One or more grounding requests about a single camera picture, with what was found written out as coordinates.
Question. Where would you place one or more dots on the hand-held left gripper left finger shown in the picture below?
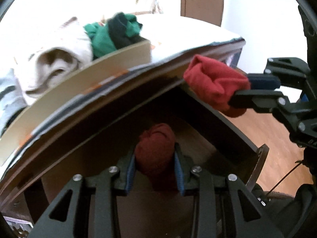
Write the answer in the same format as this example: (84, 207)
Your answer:
(130, 173)

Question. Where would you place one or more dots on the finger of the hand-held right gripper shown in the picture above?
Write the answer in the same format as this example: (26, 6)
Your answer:
(257, 100)
(262, 81)

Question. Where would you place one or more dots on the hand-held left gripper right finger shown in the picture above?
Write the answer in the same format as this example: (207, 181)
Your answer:
(179, 173)

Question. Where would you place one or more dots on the dark red underwear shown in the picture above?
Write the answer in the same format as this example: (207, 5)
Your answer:
(156, 148)

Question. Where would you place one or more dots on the wooden desk drawer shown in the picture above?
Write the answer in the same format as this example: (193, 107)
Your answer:
(198, 133)

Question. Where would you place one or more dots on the shallow tan cardboard box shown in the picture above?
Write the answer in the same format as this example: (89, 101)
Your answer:
(74, 84)

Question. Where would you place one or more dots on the green black striped underwear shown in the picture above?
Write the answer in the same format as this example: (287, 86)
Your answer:
(101, 39)

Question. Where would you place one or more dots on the beige lace underwear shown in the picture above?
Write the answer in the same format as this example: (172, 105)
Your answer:
(62, 54)

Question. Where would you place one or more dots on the white dotted underwear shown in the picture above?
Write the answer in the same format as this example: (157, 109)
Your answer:
(10, 99)

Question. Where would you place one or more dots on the person's right forearm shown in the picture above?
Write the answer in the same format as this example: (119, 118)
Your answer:
(307, 203)

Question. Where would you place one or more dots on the dark wooden desk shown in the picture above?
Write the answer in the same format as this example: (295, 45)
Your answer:
(138, 81)

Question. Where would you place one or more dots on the brown wooden door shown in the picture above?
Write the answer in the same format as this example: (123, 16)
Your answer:
(205, 5)

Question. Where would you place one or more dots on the curtain tassel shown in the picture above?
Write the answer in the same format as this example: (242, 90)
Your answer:
(157, 5)

